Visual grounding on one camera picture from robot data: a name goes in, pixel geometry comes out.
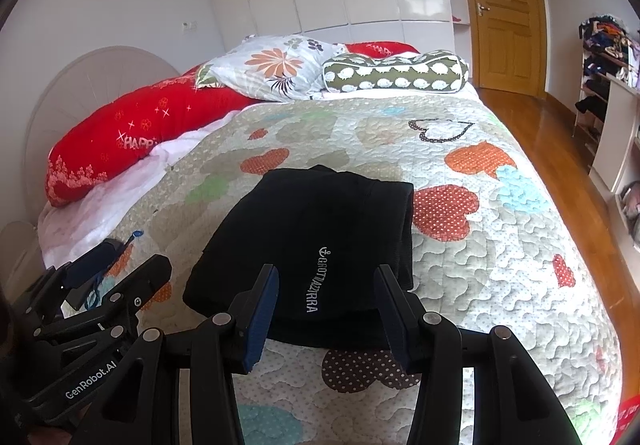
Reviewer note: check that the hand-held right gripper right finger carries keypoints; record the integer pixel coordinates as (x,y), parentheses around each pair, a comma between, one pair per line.
(395,325)

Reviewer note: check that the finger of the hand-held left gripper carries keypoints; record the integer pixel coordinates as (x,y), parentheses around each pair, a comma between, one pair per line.
(90,265)
(145,275)

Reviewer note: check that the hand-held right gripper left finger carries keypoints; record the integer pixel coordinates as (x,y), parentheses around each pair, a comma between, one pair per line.
(260,320)

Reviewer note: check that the black pants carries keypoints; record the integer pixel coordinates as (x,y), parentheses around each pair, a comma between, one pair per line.
(300,225)

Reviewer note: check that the white bed sheet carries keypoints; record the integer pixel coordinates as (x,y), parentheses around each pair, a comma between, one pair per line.
(100,205)

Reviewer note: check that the heart-printed quilt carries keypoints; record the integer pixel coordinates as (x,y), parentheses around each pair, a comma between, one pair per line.
(500,275)

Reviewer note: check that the red printed pillow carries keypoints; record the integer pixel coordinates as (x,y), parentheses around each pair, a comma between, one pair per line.
(380,48)
(125,125)

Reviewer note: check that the round beige headboard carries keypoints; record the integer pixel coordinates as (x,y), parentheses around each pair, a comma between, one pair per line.
(75,90)

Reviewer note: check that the white floral pillow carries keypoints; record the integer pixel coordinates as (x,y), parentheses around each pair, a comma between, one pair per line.
(270,65)

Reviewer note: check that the green sheep-patterned pillow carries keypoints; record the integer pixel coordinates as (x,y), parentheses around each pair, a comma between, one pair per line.
(400,72)

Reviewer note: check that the red plastic bag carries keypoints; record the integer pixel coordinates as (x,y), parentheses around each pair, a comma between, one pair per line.
(631,417)

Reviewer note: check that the white shelf unit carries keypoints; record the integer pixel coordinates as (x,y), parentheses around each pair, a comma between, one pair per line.
(617,125)

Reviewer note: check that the wooden door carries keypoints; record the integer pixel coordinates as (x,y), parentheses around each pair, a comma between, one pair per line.
(505,45)

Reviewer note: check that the white wall socket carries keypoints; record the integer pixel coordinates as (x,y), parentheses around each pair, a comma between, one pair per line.
(189,26)

